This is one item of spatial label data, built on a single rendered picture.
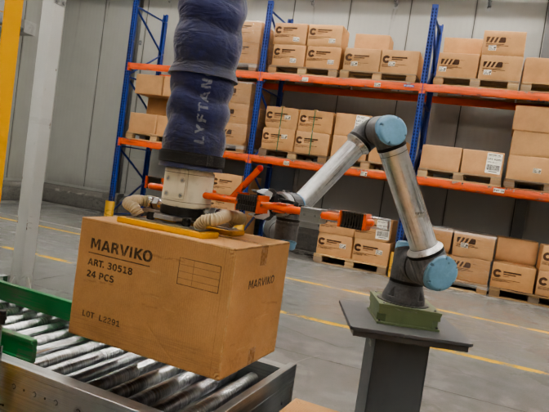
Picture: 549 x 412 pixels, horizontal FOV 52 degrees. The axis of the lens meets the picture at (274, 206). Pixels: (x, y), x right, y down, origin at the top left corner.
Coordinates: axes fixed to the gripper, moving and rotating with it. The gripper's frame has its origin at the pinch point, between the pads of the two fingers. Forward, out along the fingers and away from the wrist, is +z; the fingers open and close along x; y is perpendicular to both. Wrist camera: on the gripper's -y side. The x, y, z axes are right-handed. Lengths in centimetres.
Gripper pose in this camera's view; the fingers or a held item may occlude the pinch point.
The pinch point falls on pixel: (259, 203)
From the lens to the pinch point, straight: 182.3
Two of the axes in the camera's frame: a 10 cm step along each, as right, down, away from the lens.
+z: -4.1, -0.1, -9.1
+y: -9.0, -1.5, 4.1
